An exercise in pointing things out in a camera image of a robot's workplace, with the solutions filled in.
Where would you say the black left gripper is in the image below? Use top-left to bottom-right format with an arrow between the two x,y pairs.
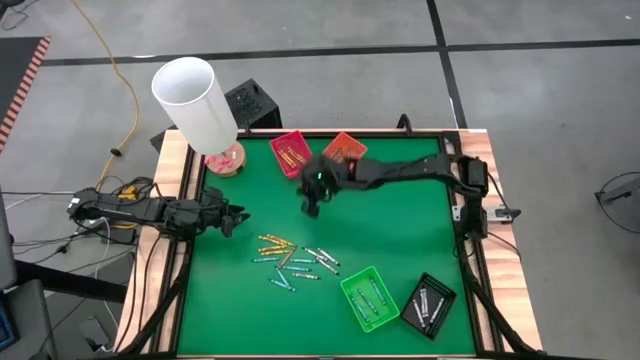
192,185 -> 251,240

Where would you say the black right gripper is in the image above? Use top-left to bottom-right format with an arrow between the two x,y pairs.
298,154 -> 357,220

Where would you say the pink plastic basket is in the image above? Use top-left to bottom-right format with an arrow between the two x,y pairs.
269,130 -> 315,180

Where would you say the orange plastic basket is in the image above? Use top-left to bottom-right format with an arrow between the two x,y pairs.
321,131 -> 369,166

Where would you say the light wooden side board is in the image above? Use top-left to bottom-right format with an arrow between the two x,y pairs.
113,128 -> 201,354
444,128 -> 544,352

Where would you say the black perforated box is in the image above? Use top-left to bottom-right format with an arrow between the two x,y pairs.
224,77 -> 283,134

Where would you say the white shade table lamp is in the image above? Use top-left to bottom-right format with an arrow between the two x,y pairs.
151,56 -> 247,179

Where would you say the green plastic basket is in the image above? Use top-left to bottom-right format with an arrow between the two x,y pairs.
339,265 -> 401,334

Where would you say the black plastic basket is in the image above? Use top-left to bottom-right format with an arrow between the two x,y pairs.
399,272 -> 459,342

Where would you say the black floor beam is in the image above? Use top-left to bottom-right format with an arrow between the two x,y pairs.
13,259 -> 129,305

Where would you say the grey equipment cabinet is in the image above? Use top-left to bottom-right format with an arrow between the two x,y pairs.
0,187 -> 60,360

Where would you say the black mat orange striped edge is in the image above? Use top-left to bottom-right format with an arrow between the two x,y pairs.
0,35 -> 53,153

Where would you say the black round floor stand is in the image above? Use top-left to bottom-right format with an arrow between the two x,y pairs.
593,170 -> 640,255

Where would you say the black aluminium table frame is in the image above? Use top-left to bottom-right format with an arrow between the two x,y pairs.
117,113 -> 546,360

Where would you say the black curved bracket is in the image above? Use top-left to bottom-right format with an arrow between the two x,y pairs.
395,113 -> 415,137

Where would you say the yellow extension cable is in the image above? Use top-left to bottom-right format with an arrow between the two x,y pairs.
69,0 -> 141,189

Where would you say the black cable bundle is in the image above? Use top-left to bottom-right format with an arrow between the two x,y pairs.
9,219 -> 141,266

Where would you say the black floor cable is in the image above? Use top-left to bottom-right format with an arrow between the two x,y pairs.
0,4 -> 31,32

